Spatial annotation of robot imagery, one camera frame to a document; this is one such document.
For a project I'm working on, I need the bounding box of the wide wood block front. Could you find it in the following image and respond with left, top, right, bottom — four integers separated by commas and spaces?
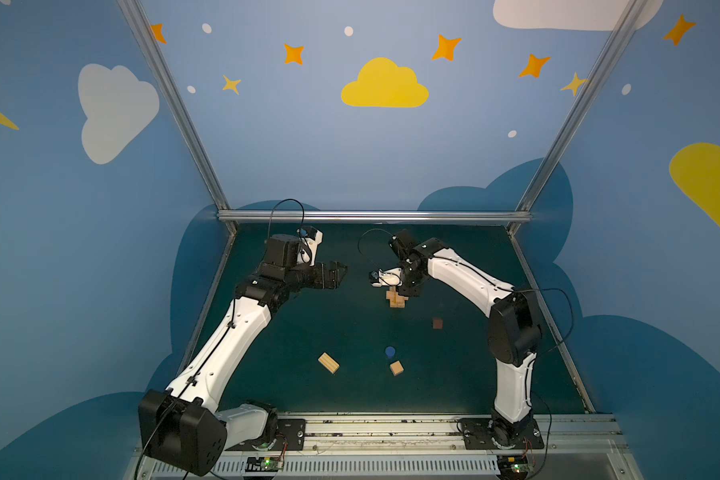
318, 352, 340, 374

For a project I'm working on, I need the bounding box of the small wood cube front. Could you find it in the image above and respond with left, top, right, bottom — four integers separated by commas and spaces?
390, 361, 404, 376

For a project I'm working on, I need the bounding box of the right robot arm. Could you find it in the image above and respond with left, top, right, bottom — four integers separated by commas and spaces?
369, 230, 543, 449

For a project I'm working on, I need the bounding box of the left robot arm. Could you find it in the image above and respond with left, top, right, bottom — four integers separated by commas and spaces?
138, 261, 348, 476

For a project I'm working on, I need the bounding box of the rear horizontal aluminium bar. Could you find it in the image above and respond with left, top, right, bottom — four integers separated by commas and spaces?
217, 209, 531, 224

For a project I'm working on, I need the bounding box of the left controller board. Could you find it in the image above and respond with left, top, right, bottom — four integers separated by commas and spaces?
244, 457, 283, 474

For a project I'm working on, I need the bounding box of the controller board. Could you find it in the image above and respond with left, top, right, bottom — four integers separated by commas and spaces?
496, 456, 533, 480
244, 457, 283, 474

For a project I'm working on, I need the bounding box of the right controller board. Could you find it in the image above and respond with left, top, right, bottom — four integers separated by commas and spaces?
496, 456, 533, 480

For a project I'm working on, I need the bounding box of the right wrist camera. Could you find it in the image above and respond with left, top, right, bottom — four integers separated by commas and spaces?
369, 267, 403, 288

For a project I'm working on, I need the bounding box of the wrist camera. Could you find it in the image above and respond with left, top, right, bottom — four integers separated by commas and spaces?
263, 226, 323, 268
369, 267, 403, 288

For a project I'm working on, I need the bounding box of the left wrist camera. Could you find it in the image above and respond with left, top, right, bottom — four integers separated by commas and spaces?
263, 226, 323, 268

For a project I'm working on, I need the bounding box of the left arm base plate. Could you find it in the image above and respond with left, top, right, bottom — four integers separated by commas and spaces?
225, 418, 306, 452

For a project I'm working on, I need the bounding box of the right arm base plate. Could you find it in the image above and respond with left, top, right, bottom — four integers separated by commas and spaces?
457, 416, 544, 450

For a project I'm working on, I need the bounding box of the left diagonal aluminium post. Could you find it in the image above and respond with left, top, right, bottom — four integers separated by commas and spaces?
117, 0, 237, 236

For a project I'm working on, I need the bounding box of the diagonal aluminium post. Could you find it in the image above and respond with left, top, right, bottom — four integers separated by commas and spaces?
117, 0, 237, 236
507, 0, 649, 238

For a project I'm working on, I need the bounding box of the aluminium rail front frame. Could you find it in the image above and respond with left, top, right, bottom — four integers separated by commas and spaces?
206, 413, 643, 479

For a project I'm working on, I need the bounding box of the right diagonal aluminium post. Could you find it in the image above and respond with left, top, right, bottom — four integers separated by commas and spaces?
507, 0, 649, 238

